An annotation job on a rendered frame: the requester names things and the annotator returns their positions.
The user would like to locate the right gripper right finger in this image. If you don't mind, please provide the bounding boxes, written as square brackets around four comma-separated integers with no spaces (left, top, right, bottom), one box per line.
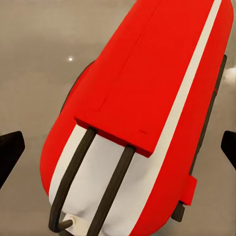
[221,131,236,169]

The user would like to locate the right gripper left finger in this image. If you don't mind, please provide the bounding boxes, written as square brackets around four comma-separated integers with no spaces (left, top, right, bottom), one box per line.
[0,131,25,189]

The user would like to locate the radio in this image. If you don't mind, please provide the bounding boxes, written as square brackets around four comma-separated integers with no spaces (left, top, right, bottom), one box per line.
[39,0,234,236]

